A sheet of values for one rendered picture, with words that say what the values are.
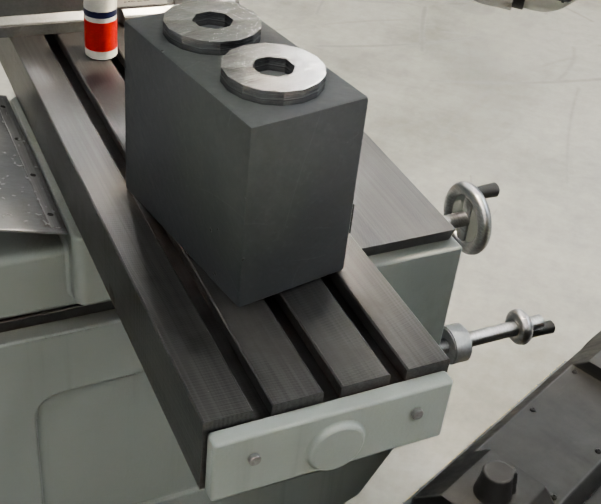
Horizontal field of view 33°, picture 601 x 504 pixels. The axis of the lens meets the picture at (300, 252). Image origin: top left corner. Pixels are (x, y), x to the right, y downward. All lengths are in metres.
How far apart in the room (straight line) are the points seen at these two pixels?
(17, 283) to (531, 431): 0.68
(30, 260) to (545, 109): 2.51
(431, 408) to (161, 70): 0.38
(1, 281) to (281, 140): 0.45
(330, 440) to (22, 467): 0.60
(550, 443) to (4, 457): 0.69
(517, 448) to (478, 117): 2.08
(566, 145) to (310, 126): 2.46
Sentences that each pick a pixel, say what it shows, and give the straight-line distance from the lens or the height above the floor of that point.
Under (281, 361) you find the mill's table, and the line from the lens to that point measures 0.87.
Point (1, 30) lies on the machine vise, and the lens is 1.37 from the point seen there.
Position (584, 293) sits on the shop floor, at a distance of 2.66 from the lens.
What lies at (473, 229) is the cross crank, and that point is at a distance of 1.61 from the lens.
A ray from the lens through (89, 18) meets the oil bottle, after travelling 1.30.
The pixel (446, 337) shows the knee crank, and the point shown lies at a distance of 1.55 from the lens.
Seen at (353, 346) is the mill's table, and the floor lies 0.95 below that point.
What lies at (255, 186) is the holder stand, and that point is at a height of 1.08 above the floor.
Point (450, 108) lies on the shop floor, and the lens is 3.35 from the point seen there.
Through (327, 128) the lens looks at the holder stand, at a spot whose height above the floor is 1.12.
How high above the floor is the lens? 1.54
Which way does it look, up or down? 37 degrees down
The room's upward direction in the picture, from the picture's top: 7 degrees clockwise
